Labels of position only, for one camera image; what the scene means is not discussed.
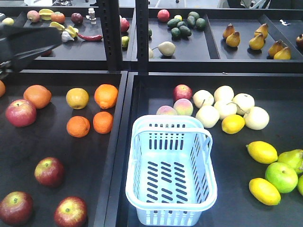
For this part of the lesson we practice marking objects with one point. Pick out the yellow lemon middle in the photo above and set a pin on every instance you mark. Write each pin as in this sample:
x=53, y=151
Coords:
x=262, y=152

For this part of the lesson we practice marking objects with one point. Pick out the peach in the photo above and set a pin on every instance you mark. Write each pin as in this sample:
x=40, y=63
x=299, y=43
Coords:
x=183, y=107
x=166, y=110

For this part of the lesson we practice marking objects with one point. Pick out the green pear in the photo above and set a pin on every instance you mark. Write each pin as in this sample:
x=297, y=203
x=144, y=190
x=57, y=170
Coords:
x=293, y=158

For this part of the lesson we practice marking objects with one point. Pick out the peach right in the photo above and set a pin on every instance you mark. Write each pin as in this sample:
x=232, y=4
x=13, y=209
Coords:
x=183, y=107

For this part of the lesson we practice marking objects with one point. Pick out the red apple front left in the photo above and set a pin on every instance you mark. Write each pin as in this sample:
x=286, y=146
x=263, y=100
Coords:
x=16, y=208

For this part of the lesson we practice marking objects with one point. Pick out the black wooden produce stand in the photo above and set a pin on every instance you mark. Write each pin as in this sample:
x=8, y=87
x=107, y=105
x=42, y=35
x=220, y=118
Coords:
x=82, y=122

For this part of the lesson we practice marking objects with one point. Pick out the red apple middle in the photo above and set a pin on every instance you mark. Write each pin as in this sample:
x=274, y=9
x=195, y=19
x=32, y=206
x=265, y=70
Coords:
x=50, y=172

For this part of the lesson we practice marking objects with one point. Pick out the red apple front right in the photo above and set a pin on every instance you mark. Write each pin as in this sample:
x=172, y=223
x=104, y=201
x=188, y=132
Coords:
x=71, y=212

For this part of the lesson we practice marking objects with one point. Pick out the yellow round citrus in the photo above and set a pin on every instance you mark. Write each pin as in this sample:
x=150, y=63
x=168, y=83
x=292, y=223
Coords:
x=77, y=98

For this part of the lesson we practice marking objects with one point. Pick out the red apple by peaches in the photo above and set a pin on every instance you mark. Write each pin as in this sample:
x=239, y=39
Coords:
x=182, y=91

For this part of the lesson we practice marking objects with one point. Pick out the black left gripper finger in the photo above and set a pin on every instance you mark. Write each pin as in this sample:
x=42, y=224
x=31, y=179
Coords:
x=19, y=46

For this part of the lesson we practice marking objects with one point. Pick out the yellow lemon front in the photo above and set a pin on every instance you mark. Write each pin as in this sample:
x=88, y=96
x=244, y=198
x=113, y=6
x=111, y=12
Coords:
x=264, y=191

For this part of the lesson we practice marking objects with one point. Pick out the light blue plastic basket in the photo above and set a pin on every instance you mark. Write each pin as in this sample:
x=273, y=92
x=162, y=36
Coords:
x=170, y=178

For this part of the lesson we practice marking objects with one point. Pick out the peach left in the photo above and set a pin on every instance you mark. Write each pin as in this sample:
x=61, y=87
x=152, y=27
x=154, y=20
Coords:
x=166, y=110

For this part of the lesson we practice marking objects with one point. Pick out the green apple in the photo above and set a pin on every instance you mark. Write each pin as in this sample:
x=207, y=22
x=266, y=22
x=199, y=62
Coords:
x=282, y=176

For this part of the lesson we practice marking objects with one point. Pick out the red apple near oranges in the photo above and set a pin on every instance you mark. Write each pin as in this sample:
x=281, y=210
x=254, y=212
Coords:
x=21, y=113

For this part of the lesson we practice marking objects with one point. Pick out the yellow lemon near white pears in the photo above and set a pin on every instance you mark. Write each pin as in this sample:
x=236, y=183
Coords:
x=232, y=124

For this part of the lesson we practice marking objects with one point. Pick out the orange with navel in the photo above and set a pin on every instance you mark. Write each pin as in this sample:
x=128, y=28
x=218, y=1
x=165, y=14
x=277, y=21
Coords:
x=106, y=96

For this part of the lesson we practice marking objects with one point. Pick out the red chili pepper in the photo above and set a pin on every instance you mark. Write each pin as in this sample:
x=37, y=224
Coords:
x=90, y=38

